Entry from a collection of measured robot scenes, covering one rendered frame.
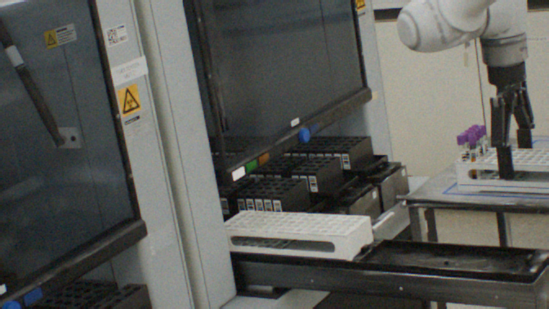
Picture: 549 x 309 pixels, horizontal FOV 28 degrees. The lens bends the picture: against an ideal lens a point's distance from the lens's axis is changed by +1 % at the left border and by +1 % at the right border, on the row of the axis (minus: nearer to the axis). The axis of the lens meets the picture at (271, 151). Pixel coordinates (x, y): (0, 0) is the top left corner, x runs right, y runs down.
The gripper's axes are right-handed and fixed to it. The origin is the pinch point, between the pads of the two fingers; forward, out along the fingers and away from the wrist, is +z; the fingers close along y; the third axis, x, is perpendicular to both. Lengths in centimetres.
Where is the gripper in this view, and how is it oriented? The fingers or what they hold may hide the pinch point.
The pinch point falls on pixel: (515, 159)
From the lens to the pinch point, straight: 227.1
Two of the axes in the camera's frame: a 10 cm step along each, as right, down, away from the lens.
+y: 5.5, -3.1, 7.7
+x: -8.2, -0.2, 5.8
